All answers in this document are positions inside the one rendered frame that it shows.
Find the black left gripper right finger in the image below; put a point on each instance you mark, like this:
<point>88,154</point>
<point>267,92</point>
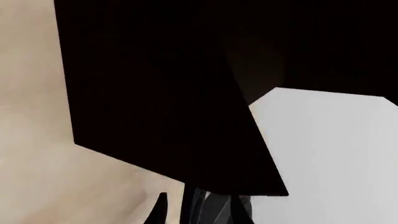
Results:
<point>241,213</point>

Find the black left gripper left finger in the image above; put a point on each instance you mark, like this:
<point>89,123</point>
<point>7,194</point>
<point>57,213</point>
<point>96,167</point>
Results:
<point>159,213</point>

